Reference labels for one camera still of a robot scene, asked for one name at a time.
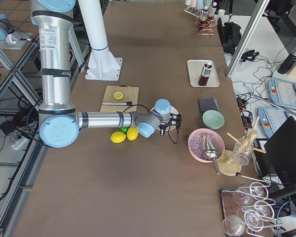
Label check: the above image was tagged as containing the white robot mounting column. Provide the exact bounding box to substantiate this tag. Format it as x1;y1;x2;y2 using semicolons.
78;0;122;81

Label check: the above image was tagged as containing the blue teach pendant tablet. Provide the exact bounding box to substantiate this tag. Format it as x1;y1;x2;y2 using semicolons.
268;78;296;110

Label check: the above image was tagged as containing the wooden mug tree stand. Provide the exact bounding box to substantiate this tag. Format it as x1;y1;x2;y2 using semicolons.
218;116;266;176

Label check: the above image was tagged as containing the metal funnel scoop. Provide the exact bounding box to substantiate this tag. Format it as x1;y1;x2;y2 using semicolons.
202;135;221;175

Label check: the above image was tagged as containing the mint green bowl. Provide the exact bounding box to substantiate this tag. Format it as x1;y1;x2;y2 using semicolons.
202;110;225;130

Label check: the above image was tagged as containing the black thermos bottle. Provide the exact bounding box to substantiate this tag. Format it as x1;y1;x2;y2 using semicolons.
277;47;296;75

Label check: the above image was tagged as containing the wooden cutting board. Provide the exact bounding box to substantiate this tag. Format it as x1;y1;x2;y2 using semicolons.
100;85;139;112

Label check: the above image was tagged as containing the dark tray under glasses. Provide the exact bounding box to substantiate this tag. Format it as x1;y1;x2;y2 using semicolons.
220;189;273;237

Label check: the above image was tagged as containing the aluminium frame post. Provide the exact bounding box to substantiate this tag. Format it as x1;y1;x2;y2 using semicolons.
226;0;269;79

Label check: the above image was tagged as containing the white rectangular tray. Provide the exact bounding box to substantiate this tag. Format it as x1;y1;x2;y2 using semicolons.
187;60;220;87

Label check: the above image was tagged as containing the green lime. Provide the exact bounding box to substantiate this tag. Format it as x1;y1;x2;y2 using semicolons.
120;127;129;134

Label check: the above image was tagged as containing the white power strip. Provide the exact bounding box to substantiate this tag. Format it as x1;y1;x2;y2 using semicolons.
10;134;29;150

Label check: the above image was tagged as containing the yellow lemon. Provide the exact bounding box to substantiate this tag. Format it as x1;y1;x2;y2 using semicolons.
110;131;126;143
126;127;139;141

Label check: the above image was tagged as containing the wine glass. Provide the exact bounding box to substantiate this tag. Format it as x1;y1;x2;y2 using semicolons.
244;209;263;232
236;201;275;221
222;215;246;237
232;182;268;205

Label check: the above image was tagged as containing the black monitor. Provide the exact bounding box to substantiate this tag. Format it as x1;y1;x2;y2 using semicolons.
265;117;296;183

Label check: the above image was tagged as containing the brown sauce bottle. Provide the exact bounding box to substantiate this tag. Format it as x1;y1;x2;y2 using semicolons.
198;61;212;86

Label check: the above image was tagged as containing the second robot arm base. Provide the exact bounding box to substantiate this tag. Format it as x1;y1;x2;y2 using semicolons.
0;13;32;50

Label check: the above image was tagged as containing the pink ribbed bowl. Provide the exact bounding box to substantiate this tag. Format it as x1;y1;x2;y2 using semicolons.
188;128;225;163

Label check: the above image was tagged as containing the halved lime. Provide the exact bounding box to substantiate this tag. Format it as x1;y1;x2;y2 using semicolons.
113;91;124;101

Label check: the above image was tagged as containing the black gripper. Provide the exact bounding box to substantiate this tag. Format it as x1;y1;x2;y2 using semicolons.
158;113;182;135

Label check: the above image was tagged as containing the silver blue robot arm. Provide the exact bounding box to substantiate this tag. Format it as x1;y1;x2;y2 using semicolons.
31;0;182;148

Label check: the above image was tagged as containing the white round plate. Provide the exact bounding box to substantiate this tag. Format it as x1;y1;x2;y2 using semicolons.
149;103;179;130

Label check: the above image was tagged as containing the copper wire bottle rack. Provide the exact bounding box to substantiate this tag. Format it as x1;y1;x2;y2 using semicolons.
195;8;216;36

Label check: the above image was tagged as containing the knife with black handle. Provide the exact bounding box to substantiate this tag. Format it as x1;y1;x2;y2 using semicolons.
102;101;133;106

